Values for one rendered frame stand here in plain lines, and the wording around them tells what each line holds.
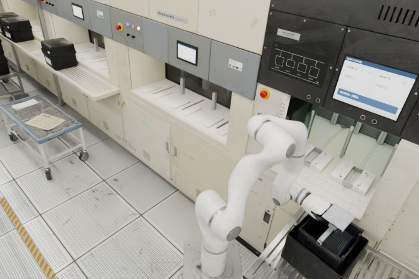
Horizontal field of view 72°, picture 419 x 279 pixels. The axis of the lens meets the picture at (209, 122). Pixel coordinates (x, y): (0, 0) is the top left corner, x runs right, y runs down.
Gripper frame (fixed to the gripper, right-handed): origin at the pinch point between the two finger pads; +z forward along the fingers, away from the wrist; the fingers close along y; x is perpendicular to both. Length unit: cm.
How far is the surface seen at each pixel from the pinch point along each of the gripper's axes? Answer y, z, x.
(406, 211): -30.8, 19.3, 0.2
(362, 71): -27, -20, 57
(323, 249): 10.5, 2.4, -9.3
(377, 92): -28, -11, 51
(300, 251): 13.7, -5.1, -16.2
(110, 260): 64, -115, -106
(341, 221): 1.9, 2.6, 2.7
